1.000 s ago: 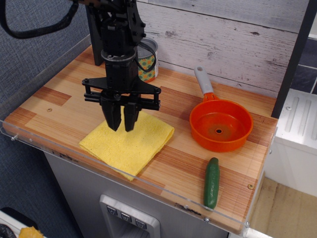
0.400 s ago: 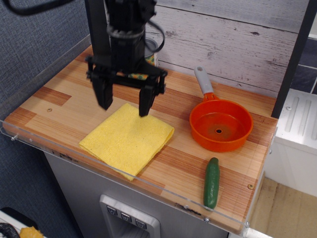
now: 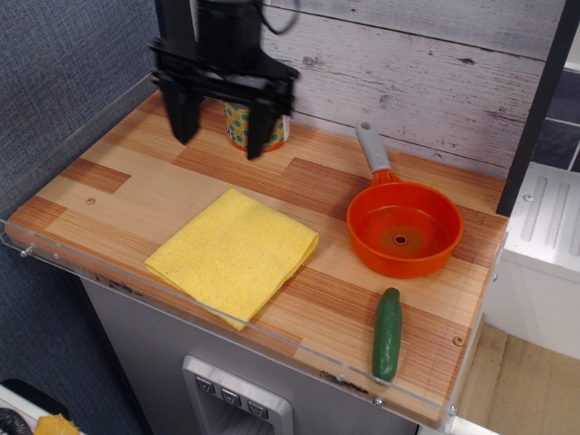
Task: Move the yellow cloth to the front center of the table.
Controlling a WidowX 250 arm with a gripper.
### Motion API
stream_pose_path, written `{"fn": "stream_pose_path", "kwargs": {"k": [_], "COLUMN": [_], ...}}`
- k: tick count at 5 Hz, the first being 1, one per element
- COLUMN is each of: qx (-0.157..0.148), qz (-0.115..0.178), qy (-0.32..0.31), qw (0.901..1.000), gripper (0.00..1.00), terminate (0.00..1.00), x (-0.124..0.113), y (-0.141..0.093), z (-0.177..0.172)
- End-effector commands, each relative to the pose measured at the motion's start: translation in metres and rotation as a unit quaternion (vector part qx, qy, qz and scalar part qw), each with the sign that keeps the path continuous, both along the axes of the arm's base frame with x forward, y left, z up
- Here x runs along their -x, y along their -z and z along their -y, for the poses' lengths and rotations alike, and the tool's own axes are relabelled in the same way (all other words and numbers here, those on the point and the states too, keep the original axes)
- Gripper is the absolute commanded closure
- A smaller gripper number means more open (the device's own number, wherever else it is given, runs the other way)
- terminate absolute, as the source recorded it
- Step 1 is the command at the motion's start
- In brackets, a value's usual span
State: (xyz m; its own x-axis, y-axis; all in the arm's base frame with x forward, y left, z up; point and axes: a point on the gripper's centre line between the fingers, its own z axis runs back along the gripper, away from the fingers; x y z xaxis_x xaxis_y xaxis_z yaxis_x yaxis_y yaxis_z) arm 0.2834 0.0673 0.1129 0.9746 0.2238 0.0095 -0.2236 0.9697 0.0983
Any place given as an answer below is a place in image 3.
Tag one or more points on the black right vertical post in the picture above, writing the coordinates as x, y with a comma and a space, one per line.
555, 64

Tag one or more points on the yellow object bottom left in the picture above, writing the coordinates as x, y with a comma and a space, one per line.
55, 425

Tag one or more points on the yellow cloth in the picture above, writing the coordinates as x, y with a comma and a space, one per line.
234, 256

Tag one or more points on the black vertical post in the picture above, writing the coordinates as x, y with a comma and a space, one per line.
175, 20
555, 64

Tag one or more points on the orange pan with grey handle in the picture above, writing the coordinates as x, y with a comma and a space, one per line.
397, 228

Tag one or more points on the black left vertical post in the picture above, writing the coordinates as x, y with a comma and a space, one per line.
175, 20

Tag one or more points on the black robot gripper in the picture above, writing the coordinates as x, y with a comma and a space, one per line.
226, 61

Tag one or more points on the white toy sink unit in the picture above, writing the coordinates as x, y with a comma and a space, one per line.
534, 292

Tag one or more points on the patterned tin can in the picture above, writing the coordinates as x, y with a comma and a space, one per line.
239, 128

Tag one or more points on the grey cabinet with dispenser panel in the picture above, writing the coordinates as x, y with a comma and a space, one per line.
191, 378

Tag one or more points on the green toy cucumber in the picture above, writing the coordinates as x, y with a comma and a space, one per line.
387, 335

